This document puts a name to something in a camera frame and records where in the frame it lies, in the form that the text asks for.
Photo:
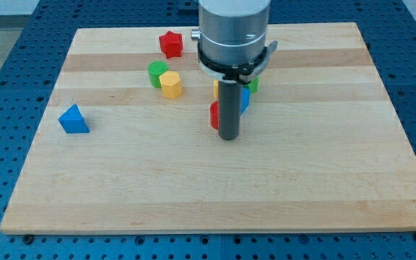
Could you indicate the wooden board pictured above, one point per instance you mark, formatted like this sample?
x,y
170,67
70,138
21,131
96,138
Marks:
x,y
320,149

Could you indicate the green cylinder block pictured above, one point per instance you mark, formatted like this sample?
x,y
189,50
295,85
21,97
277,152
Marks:
x,y
155,70

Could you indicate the red cylinder block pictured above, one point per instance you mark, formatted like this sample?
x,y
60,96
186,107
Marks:
x,y
214,115

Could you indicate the green block behind arm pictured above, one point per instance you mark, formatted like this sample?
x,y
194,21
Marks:
x,y
253,85

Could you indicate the yellow block behind rod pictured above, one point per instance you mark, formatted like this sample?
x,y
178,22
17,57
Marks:
x,y
216,89

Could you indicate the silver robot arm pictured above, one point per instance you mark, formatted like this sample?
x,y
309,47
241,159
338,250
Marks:
x,y
231,48

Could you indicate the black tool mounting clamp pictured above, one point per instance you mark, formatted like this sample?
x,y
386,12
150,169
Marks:
x,y
242,74

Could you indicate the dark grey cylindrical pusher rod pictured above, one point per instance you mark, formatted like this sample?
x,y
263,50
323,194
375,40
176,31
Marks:
x,y
229,101

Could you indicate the yellow hexagon block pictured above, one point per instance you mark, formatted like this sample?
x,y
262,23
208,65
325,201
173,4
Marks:
x,y
171,84

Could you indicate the red star block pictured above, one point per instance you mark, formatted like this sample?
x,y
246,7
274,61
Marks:
x,y
171,44

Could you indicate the blue triangle block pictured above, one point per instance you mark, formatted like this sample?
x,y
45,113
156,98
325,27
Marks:
x,y
73,122

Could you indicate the blue cube block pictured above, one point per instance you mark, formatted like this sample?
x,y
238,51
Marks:
x,y
245,100

